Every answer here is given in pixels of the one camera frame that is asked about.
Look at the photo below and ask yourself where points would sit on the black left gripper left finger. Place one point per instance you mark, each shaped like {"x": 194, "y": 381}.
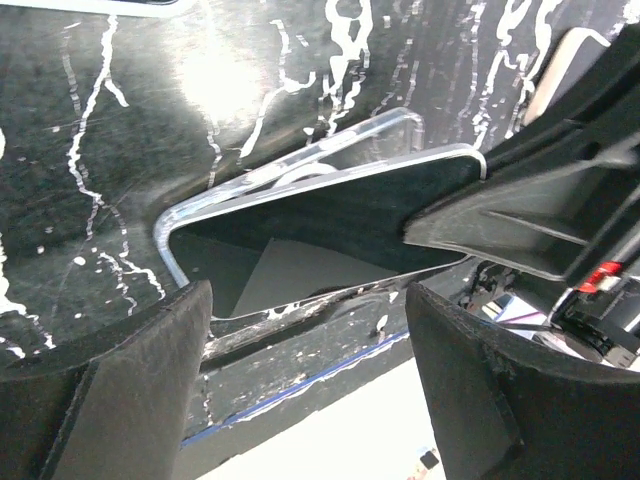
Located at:
{"x": 111, "y": 404}

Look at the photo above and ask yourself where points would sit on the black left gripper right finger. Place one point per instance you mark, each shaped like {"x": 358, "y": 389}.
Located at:
{"x": 504, "y": 407}

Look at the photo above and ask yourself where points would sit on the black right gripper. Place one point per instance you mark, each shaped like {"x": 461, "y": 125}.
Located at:
{"x": 560, "y": 201}

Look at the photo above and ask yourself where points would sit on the pink phone case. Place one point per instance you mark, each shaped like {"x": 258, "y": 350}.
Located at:
{"x": 575, "y": 54}

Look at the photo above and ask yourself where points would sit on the clear magnetic phone case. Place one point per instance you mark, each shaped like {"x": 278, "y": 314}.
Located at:
{"x": 387, "y": 135}

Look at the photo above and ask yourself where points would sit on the purple edged black phone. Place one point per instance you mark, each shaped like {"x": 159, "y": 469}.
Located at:
{"x": 338, "y": 230}

